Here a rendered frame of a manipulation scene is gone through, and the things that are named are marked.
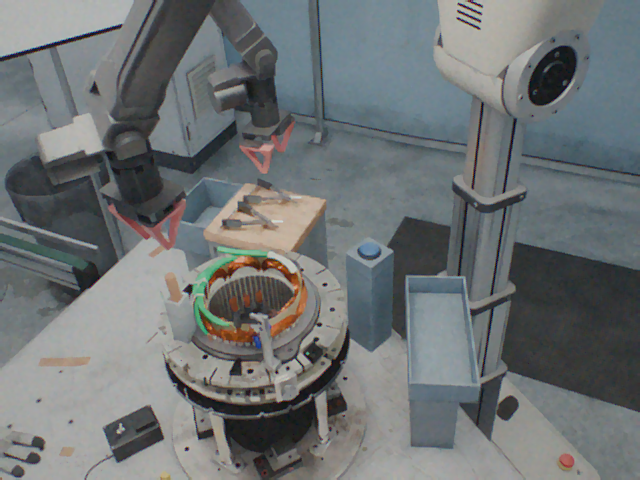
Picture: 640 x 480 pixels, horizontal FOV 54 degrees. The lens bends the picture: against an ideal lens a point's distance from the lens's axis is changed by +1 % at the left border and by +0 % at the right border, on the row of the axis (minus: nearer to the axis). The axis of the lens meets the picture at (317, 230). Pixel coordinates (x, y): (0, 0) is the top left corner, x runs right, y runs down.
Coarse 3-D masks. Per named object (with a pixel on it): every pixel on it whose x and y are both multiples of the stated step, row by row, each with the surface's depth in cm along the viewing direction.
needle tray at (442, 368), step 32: (416, 288) 118; (448, 288) 118; (416, 320) 113; (448, 320) 113; (416, 352) 108; (448, 352) 107; (416, 384) 98; (448, 384) 97; (416, 416) 115; (448, 416) 114; (448, 448) 120
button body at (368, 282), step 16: (368, 240) 131; (352, 256) 127; (384, 256) 127; (352, 272) 130; (368, 272) 125; (384, 272) 129; (352, 288) 133; (368, 288) 128; (384, 288) 131; (352, 304) 136; (368, 304) 131; (384, 304) 134; (352, 320) 139; (368, 320) 134; (384, 320) 138; (352, 336) 142; (368, 336) 137; (384, 336) 141
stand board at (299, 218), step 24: (240, 192) 142; (264, 192) 141; (288, 192) 141; (240, 216) 135; (288, 216) 134; (312, 216) 133; (216, 240) 131; (240, 240) 128; (264, 240) 128; (288, 240) 127
